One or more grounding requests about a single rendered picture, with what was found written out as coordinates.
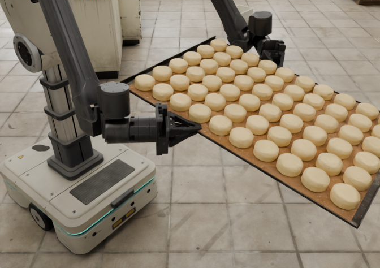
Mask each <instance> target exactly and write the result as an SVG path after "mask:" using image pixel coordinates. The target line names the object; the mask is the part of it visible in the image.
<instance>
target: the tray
mask: <svg viewBox="0 0 380 268"><path fill-rule="evenodd" d="M215 39H216V36H213V37H211V38H209V39H207V40H205V41H203V42H201V43H199V44H197V45H195V46H193V47H190V48H189V49H187V50H185V51H182V52H180V53H178V54H176V55H174V56H172V57H170V58H167V59H165V60H163V61H161V62H159V63H157V64H155V65H153V66H151V67H149V68H147V69H145V70H143V71H141V72H139V73H136V74H134V75H132V76H130V77H128V78H126V79H124V80H122V81H120V83H125V84H127V85H131V84H133V83H135V77H136V76H139V75H143V74H146V75H151V74H153V68H155V67H157V66H169V64H170V61H171V60H172V59H175V58H180V59H183V57H184V54H185V53H186V52H189V51H194V52H197V48H198V47H199V46H200V45H210V43H211V41H212V40H215ZM129 92H130V93H132V94H134V95H135V96H137V97H138V98H140V99H142V100H143V101H145V102H147V103H148V104H150V105H152V106H154V107H156V106H155V105H154V104H152V103H151V102H149V101H147V100H146V99H144V98H142V97H140V96H139V95H137V94H136V93H134V92H132V91H131V90H129ZM195 132H197V133H198V134H200V135H201V136H203V137H205V138H206V139H208V140H210V141H211V142H213V143H215V144H217V145H218V146H220V147H221V148H223V149H225V150H226V151H228V152H230V153H231V154H233V155H235V156H237V157H238V158H240V159H241V160H243V161H244V162H246V163H248V164H250V165H251V166H253V167H255V168H256V169H258V170H260V171H261V172H263V173H264V174H266V175H268V176H270V177H271V178H273V179H275V180H276V181H278V182H280V183H281V184H283V185H285V186H286V187H288V188H289V189H291V190H293V191H294V192H296V193H298V194H299V195H301V196H303V197H305V198H306V199H308V200H309V201H311V202H313V203H314V204H316V205H318V206H319V207H321V208H323V209H324V210H326V211H328V212H329V213H331V214H332V215H334V216H336V217H338V218H339V219H341V220H343V221H344V222H346V223H348V224H349V225H351V226H352V227H354V228H356V229H358V228H359V226H360V224H361V223H362V221H363V219H364V217H365V215H366V214H367V212H368V210H369V208H370V206H371V204H372V202H373V200H374V198H375V196H376V194H377V192H378V191H379V189H380V170H379V171H378V173H377V175H376V177H375V179H374V180H373V182H372V184H371V186H370V188H369V189H368V191H367V193H366V195H365V197H364V199H363V200H362V202H361V204H360V206H359V208H358V209H357V211H356V213H355V214H354V216H353V218H352V220H351V222H350V221H348V220H346V219H344V218H343V217H341V216H339V215H337V214H336V213H334V212H333V211H331V210H329V209H328V208H326V207H324V206H323V205H321V204H319V203H318V202H316V201H315V200H312V199H311V198H309V197H308V196H306V195H304V194H303V193H301V192H299V191H298V190H296V189H295V188H292V187H291V186H289V185H288V184H286V183H284V182H283V181H281V180H279V179H278V178H276V177H274V176H272V175H271V174H269V173H268V172H266V171H264V170H263V169H261V168H259V167H258V166H256V165H254V164H252V163H251V162H249V161H247V160H246V159H244V158H243V157H241V156H239V155H237V154H236V153H234V152H232V151H231V150H229V149H227V148H226V147H224V146H223V145H221V144H219V143H217V142H216V141H214V140H212V139H211V138H209V137H207V136H206V135H204V134H203V133H201V132H199V131H195Z"/></svg>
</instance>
